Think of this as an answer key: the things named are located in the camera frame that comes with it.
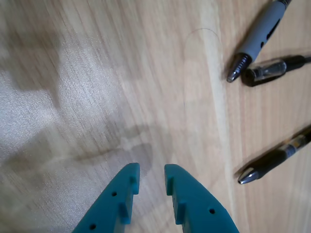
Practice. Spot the black capped gel pen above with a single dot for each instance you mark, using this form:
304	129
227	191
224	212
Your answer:
267	70

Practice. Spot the grey grip retractable pen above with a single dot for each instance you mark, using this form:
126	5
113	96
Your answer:
264	29

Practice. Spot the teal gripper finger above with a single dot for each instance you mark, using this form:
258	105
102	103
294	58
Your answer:
109	206
199	206

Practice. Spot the black grip retractable pen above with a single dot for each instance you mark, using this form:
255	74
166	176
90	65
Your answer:
272	160

